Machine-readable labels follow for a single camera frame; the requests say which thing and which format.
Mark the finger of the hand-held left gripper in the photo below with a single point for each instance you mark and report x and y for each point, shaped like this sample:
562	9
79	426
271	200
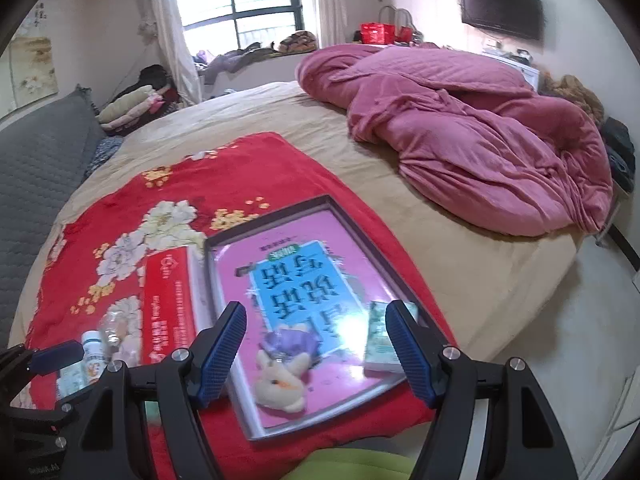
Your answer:
55	358

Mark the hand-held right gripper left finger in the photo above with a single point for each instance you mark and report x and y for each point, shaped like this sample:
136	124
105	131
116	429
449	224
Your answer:
222	355

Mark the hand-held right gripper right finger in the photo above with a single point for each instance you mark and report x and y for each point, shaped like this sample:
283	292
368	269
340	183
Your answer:
407	355

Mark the cream plush bunny toy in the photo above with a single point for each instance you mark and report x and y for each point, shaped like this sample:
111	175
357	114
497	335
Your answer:
280	385

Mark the green and white tissue pack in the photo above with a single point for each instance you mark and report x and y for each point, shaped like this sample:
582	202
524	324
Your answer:
377	340

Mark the white vitamin bottle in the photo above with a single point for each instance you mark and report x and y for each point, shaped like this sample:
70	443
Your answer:
93	355

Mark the pink item in clear plastic bag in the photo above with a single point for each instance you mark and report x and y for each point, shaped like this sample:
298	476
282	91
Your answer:
120	337

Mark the red and white cardboard box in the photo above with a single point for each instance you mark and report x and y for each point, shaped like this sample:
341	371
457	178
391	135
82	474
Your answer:
170	300

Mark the pink and blue book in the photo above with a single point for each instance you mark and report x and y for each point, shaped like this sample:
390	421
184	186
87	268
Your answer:
300	280

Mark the person's green clothing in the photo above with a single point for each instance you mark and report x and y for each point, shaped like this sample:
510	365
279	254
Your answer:
350	467

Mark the red floral blanket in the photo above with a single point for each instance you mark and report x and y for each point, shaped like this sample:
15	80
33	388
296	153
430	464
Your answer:
240	175

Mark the grey quilted headboard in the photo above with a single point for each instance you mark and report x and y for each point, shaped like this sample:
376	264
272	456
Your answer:
35	170

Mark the blue patterned cloth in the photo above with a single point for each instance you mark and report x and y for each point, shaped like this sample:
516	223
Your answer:
102	152

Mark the pink quilt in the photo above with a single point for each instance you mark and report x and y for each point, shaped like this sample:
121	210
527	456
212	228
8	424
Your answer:
450	135

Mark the bed with beige sheet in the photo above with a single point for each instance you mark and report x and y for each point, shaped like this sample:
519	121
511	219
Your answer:
325	130

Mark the pile of folded clothes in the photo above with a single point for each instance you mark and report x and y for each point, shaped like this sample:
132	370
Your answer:
125	107

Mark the dark clothing heap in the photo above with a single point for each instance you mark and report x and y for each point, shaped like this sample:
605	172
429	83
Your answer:
620	150

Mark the dark clothes on window seat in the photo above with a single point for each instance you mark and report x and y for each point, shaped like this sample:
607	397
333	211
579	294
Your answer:
235	60

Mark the white cabinet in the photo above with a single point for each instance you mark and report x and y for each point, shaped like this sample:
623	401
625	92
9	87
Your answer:
520	70

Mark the white curtain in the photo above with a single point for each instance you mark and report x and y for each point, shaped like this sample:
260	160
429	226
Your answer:
170	50
330	5

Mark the brown furry garment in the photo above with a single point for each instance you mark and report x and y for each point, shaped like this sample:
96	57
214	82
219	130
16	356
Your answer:
575	92

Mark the patterned cushion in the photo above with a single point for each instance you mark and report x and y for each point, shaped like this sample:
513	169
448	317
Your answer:
298	42

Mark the red gift bag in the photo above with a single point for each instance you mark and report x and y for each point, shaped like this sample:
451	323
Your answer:
376	33

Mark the wall painting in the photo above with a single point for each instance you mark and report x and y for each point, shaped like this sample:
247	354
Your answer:
30	70

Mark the black wall television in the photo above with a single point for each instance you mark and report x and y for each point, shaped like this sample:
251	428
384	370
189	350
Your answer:
500	7

